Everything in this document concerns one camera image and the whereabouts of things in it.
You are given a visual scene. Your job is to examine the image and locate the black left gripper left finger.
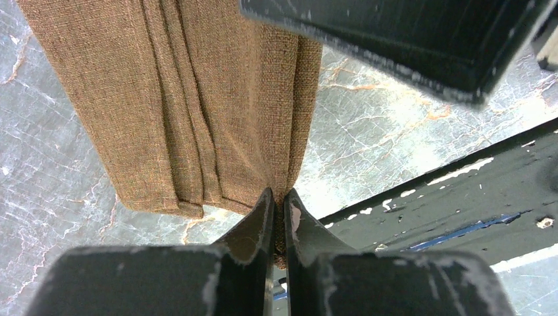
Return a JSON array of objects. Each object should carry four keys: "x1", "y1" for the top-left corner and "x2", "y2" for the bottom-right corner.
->
[{"x1": 27, "y1": 189, "x2": 276, "y2": 315}]

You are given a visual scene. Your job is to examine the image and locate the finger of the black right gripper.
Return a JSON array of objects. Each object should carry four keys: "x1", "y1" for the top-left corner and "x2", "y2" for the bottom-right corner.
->
[{"x1": 240, "y1": 0, "x2": 557, "y2": 105}]

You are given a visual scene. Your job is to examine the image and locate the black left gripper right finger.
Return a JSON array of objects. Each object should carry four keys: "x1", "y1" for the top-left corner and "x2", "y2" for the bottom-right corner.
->
[{"x1": 284, "y1": 190, "x2": 514, "y2": 315}]

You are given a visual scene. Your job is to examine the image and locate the brown cloth napkin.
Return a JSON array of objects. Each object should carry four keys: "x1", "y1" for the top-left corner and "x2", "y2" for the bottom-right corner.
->
[{"x1": 16, "y1": 0, "x2": 324, "y2": 269}]

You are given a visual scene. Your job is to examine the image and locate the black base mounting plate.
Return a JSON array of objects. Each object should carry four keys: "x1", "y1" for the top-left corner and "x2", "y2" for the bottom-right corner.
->
[{"x1": 322, "y1": 120, "x2": 557, "y2": 264}]

